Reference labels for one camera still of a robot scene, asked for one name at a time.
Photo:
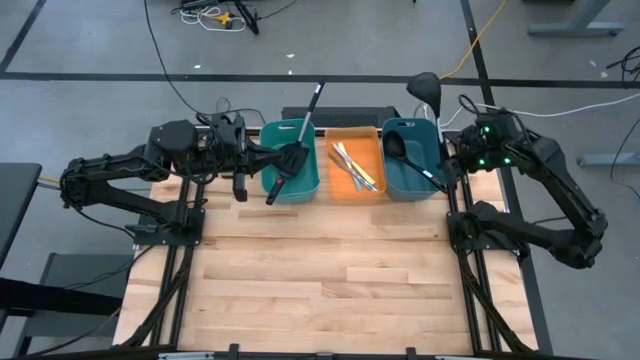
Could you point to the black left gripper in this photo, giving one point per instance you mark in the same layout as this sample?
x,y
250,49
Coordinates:
x,y
235,155

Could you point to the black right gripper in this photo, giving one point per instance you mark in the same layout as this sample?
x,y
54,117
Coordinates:
x,y
457,155

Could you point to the black ladle with white label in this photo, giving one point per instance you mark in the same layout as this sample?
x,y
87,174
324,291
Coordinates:
x,y
395,145

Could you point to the black plastic ladle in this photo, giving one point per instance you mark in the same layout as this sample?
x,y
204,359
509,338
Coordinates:
x,y
426,89

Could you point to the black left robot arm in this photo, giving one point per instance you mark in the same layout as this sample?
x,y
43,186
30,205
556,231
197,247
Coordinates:
x,y
150,155

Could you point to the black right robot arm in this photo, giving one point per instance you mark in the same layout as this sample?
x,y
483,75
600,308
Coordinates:
x,y
550,175

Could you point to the blue-teal plastic bin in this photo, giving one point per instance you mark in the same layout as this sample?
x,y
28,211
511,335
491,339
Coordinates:
x,y
425,140

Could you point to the green-teal plastic bin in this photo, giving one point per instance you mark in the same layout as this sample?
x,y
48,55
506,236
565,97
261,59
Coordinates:
x,y
305,185

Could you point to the orange translucent plastic tray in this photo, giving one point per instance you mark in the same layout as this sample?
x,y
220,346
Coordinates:
x,y
370,150

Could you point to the black perforated computer case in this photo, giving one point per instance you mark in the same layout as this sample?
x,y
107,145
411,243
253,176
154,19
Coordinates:
x,y
350,116

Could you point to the black tripod leg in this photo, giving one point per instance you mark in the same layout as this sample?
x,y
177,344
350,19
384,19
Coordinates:
x,y
248,20

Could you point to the grey desk leg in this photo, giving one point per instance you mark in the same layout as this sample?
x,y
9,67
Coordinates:
x,y
610,160
575,29

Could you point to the black side table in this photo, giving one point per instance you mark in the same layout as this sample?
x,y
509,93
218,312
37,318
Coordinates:
x,y
15,200

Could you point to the black beam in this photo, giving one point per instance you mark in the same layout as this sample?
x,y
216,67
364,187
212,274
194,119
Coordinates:
x,y
50,297

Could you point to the black aluminium rail frame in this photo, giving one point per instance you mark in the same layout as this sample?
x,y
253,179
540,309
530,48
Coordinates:
x,y
486,300
177,325

